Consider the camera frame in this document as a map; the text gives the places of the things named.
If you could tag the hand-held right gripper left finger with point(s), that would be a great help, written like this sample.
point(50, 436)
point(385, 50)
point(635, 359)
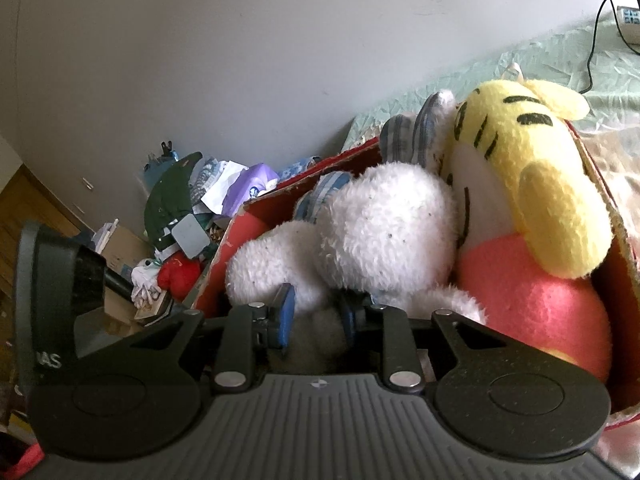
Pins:
point(286, 320)

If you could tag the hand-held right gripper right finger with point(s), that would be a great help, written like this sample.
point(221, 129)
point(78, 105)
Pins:
point(350, 322)

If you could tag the red cardboard box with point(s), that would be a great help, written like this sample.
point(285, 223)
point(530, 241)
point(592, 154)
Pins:
point(250, 225)

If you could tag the pink plush rabbit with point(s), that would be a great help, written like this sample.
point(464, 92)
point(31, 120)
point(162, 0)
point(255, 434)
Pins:
point(390, 220)

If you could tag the yellow tiger plush toy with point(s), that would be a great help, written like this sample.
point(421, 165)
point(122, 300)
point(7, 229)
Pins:
point(550, 185)

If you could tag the brown cardboard box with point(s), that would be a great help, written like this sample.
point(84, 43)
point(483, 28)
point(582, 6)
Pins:
point(125, 250)

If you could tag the white crumpled cloth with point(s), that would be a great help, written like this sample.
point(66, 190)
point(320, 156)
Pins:
point(145, 280)

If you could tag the red cloth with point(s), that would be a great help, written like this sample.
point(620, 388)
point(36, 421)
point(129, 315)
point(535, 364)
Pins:
point(177, 272)

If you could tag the grey square pad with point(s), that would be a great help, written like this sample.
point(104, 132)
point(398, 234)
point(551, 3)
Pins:
point(190, 235)

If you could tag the purple packet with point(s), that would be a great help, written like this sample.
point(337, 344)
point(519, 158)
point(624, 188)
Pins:
point(250, 185)

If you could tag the dark green cloth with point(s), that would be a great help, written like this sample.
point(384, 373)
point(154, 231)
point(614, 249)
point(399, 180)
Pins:
point(167, 205)

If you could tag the white and blue packet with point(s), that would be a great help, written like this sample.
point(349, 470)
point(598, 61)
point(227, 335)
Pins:
point(220, 185)

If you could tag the blue patterned packet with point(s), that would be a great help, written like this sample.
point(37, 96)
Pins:
point(295, 167)

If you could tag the small dark blue object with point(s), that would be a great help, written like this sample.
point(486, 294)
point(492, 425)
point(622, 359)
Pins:
point(162, 160)

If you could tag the white power strip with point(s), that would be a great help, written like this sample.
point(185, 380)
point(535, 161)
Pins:
point(631, 22)

